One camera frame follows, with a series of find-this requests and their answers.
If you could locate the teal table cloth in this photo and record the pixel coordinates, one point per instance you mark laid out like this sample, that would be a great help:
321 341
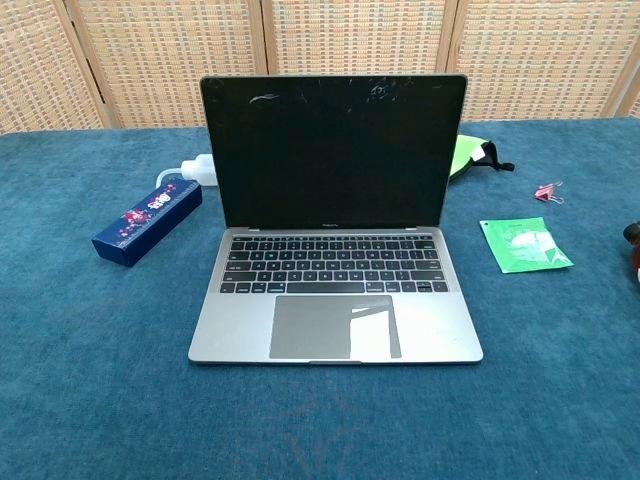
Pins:
100 390

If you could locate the dark brown object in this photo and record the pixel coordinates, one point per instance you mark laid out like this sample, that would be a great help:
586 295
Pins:
633 255

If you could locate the green foil sachet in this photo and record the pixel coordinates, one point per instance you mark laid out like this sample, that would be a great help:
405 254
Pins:
525 245

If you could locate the woven folding screen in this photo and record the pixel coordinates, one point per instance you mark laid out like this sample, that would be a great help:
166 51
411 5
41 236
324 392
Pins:
125 55

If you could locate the silver laptop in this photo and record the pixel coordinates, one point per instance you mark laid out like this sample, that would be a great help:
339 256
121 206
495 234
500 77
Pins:
335 260

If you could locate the pink binder clip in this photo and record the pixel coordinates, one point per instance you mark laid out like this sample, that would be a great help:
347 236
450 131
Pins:
546 193

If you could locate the translucent plastic squeeze bottle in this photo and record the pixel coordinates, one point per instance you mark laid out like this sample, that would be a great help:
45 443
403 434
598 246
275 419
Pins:
197 170

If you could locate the green microfiber cloth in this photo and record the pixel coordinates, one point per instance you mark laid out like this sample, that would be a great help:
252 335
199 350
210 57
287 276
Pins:
467 157

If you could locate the dark blue floral box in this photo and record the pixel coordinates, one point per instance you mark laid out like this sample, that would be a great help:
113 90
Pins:
145 222

